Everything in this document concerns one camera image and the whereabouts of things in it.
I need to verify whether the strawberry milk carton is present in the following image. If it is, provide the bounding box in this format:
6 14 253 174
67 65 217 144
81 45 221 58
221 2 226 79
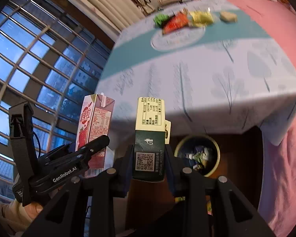
76 93 115 178

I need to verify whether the dark pistachio chocolate box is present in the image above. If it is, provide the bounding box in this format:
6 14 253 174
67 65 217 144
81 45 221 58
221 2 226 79
132 97 166 182

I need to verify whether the red orange snack wrapper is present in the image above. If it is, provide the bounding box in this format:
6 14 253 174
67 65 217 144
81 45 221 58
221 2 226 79
162 12 189 35

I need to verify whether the beige paper box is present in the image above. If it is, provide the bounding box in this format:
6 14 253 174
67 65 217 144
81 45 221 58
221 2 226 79
220 11 238 23

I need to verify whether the round trash bin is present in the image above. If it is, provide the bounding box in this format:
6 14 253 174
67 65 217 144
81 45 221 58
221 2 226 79
174 134 221 177

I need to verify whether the person left hand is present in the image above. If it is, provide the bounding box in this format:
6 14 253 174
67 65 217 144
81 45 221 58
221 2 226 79
0 199 43 236

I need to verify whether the pink blanket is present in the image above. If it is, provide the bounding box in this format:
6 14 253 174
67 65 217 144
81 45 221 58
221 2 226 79
197 0 296 237

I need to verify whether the window metal grille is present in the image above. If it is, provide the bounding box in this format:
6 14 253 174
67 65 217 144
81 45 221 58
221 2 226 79
0 0 113 203

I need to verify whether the tree print bed sheet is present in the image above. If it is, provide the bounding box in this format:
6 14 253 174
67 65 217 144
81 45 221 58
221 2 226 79
97 0 296 145

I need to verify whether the crumpled green paper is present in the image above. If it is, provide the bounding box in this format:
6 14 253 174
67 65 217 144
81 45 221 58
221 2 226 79
153 14 169 28

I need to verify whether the cream curtain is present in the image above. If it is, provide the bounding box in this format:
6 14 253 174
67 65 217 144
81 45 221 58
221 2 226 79
68 0 144 41

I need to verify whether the yellow gold foil wrapper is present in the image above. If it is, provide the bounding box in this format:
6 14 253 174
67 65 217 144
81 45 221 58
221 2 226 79
188 11 214 28

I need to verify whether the stack of books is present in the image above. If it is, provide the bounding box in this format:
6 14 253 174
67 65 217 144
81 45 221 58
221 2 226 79
158 0 182 7

